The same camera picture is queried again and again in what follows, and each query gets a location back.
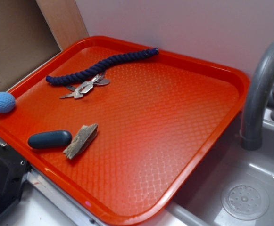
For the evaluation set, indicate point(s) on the blue textured ball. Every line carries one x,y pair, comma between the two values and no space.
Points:
7,102

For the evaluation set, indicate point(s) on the red plastic tray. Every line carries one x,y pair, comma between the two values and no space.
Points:
157,119

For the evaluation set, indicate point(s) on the silver keys bunch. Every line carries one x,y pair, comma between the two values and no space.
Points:
85,87

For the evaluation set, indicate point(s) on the piece of wood bark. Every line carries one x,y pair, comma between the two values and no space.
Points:
81,141

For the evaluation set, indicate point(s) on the dark teal oval case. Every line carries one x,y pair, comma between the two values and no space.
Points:
50,139

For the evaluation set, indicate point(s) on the light wooden board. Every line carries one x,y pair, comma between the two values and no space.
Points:
64,20

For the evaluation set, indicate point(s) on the grey sink basin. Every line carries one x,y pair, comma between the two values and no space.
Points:
198,202

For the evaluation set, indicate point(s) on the brown cardboard sheet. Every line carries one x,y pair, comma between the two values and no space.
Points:
26,41

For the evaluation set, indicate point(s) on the sink drain strainer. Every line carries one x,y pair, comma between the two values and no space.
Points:
245,200

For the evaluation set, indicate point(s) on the black box device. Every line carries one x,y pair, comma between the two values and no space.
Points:
13,174

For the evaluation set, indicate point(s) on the grey curved faucet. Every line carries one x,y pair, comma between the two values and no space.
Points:
260,96

